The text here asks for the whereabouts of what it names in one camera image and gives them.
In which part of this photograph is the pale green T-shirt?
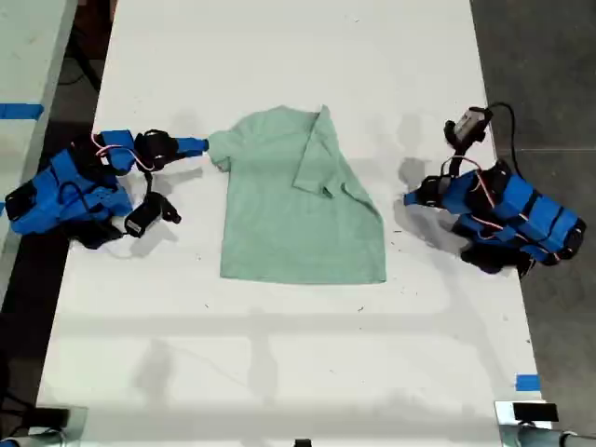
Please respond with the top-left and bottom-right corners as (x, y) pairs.
(206, 104), (388, 285)

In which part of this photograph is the pale side table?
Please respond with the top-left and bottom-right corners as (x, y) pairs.
(0, 0), (79, 304)

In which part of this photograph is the long blue tape strip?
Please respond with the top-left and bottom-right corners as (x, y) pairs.
(0, 102), (46, 121)

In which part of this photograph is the short blue tape strip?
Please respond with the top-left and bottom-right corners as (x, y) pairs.
(515, 372), (542, 392)

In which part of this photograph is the small black box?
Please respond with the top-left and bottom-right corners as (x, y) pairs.
(33, 406), (72, 430)
(512, 402), (560, 425)

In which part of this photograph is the grey metal pipe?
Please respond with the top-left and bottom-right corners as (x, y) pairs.
(516, 424), (596, 447)

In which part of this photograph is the black camera box white label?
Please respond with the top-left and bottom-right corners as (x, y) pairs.
(121, 198), (163, 239)

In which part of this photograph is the black camera box grey face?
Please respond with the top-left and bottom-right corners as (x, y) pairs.
(454, 106), (494, 141)

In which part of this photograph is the long black camera cable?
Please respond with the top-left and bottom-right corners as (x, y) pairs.
(487, 102), (521, 176)

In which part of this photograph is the black floor cable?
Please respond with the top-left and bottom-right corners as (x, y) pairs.
(58, 41), (103, 92)

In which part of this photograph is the shiny metal bracket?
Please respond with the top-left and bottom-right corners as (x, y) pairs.
(494, 400), (561, 447)

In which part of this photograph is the clear plastic bracket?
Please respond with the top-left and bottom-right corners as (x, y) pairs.
(27, 404), (90, 447)

